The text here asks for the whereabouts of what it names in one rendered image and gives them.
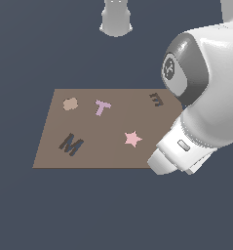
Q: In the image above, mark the tan round blob piece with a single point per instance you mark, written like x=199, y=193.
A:
x=70, y=104

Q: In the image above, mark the dark letter M piece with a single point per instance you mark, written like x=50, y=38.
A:
x=70, y=144

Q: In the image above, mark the pink star piece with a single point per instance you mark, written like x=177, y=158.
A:
x=133, y=139

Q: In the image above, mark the purple letter T piece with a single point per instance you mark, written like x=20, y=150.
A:
x=102, y=106

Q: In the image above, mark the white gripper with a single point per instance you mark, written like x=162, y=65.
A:
x=173, y=153

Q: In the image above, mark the brown slot board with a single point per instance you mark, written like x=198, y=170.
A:
x=101, y=130

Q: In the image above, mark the dark letter E piece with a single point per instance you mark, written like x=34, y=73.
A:
x=157, y=99

